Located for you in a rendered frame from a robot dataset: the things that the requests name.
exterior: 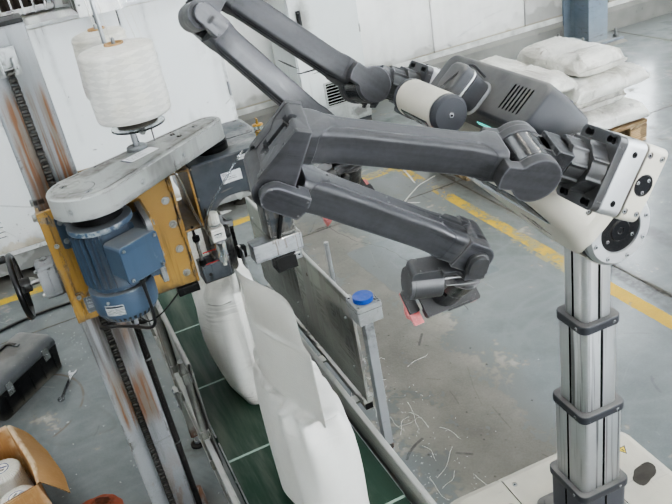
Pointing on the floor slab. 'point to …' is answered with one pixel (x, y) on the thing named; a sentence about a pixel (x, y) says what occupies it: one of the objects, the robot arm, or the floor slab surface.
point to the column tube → (42, 118)
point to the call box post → (377, 382)
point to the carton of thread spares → (28, 447)
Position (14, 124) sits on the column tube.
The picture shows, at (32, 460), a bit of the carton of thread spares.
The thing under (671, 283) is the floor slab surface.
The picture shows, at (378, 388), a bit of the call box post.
